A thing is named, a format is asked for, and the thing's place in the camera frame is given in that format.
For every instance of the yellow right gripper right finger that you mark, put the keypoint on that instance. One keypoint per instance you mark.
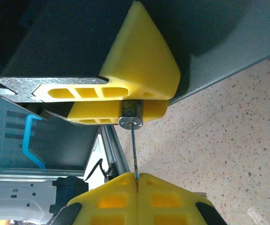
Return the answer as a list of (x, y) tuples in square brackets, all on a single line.
[(170, 201)]

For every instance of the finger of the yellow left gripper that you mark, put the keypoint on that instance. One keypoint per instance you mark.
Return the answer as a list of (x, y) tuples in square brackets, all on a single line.
[(97, 112), (139, 58)]

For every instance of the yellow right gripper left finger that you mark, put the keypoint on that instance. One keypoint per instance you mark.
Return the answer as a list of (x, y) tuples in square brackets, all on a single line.
[(111, 201)]

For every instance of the black connector block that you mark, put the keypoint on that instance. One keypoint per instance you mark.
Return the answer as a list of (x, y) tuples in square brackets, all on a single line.
[(69, 192)]

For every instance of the aluminium frame rail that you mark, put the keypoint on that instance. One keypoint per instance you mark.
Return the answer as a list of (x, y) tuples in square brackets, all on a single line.
[(116, 152)]

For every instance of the white perforated metal bracket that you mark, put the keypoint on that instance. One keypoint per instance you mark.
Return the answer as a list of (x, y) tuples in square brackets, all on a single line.
[(15, 199)]

